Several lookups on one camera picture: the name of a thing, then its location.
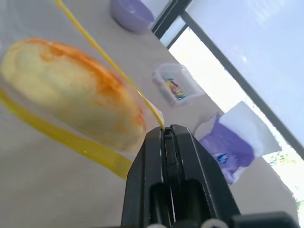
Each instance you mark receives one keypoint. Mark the clear box of colourful bits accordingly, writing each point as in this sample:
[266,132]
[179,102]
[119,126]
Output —
[173,83]

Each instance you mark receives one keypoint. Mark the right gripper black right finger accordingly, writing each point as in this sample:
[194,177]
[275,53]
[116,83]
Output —
[199,180]

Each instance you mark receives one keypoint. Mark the purple bowl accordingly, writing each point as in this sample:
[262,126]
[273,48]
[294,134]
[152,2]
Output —
[133,14]

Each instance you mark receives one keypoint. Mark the purple tissue pack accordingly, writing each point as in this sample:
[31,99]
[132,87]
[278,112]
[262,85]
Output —
[232,142]

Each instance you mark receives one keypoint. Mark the clear zip bag yellow seal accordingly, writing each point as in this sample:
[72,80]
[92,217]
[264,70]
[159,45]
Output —
[71,140]

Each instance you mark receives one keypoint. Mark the round yellow pineapple bun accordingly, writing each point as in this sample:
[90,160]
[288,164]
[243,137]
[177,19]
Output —
[71,90]

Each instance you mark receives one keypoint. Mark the dark window frame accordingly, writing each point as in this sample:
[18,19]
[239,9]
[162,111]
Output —
[169,13]

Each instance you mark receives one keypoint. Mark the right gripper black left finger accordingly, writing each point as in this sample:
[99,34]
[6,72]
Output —
[142,180]

